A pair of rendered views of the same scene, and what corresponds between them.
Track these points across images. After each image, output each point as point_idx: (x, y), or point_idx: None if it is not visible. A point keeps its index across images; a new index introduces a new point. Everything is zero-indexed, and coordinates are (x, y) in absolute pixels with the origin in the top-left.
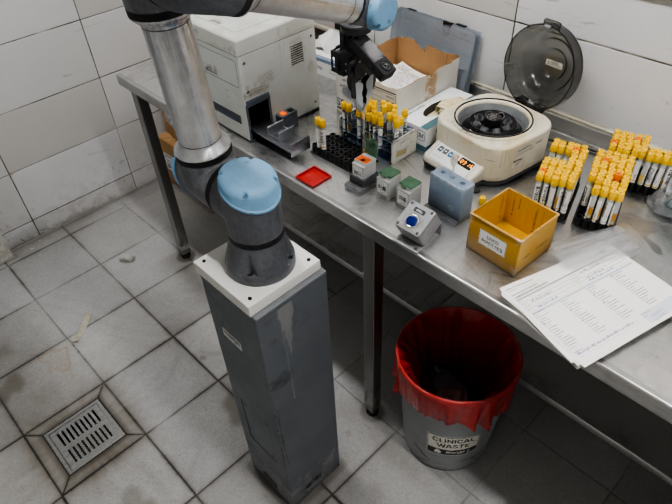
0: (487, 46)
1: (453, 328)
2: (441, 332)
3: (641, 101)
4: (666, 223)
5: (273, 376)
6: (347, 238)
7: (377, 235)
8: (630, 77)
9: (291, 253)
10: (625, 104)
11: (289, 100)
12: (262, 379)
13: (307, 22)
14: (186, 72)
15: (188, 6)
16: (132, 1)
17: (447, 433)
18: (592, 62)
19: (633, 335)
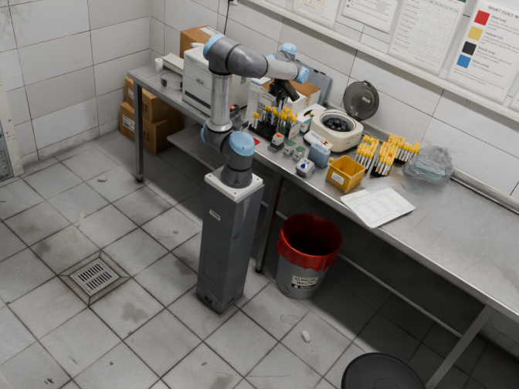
0: (334, 85)
1: (307, 224)
2: (301, 226)
3: (402, 122)
4: (408, 177)
5: (234, 233)
6: None
7: (284, 171)
8: (398, 110)
9: (251, 175)
10: (395, 122)
11: (235, 100)
12: (228, 235)
13: None
14: (226, 94)
15: (243, 74)
16: (216, 67)
17: (303, 275)
18: (382, 101)
19: (391, 218)
